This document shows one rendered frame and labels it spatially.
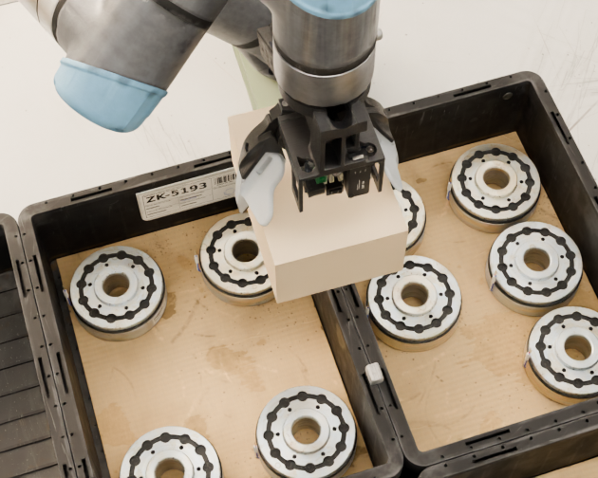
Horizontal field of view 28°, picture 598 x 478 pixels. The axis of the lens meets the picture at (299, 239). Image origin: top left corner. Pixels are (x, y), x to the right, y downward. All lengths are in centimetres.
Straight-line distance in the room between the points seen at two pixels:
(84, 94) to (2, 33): 87
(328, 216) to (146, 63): 26
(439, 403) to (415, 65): 56
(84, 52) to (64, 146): 74
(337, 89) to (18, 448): 60
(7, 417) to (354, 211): 47
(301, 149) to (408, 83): 71
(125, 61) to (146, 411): 52
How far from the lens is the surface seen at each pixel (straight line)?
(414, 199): 135
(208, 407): 128
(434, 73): 165
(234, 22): 141
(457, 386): 129
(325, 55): 83
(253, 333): 130
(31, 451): 129
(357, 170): 94
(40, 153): 161
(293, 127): 95
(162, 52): 86
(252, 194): 102
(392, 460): 115
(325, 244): 102
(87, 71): 87
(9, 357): 133
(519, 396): 129
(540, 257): 135
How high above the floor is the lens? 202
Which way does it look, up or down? 61 degrees down
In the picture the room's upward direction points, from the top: 1 degrees counter-clockwise
